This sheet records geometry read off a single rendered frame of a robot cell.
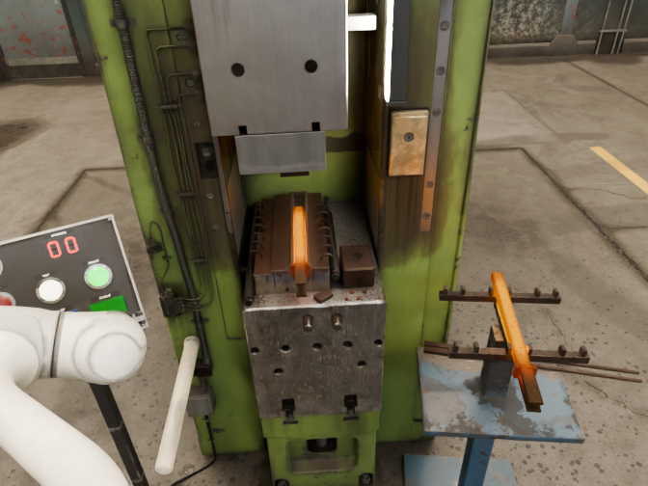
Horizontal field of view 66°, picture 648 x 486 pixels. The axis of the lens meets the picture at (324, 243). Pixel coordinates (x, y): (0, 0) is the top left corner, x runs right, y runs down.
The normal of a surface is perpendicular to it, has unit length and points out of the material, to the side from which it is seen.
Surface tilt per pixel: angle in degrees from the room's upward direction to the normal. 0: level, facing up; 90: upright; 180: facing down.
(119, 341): 50
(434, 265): 90
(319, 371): 90
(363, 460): 90
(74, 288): 60
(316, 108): 90
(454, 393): 0
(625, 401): 0
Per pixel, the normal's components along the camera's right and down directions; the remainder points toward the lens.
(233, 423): 0.06, 0.55
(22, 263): 0.39, 0.00
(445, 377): -0.03, -0.83
